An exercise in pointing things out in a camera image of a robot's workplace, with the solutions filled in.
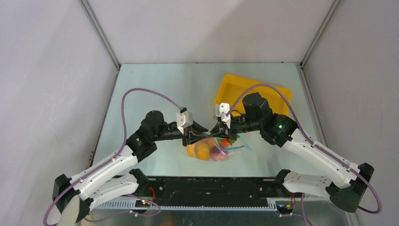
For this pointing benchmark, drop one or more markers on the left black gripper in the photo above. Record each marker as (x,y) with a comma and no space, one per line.
(195,134)

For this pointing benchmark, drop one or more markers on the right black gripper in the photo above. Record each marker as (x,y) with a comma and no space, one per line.
(224,130)

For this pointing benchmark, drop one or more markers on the red carrot with leaves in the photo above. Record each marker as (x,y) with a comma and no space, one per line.
(226,143)

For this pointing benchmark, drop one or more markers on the clear zip top bag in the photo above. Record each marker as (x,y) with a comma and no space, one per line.
(203,148)

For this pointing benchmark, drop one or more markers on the purple onion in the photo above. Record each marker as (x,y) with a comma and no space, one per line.
(218,154)

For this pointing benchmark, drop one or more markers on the yellow bell pepper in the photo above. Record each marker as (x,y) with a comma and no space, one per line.
(190,149)

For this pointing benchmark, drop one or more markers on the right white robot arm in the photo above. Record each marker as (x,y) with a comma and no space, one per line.
(344,182)

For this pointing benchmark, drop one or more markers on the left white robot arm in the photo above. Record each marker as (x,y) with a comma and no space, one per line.
(97,184)

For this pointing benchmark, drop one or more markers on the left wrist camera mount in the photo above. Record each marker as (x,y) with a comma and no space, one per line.
(184,119)

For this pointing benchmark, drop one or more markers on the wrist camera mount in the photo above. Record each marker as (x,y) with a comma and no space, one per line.
(184,119)
(222,112)

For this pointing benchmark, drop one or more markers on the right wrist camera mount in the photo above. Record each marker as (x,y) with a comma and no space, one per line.
(222,112)

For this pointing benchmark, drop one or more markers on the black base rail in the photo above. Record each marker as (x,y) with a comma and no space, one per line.
(213,192)

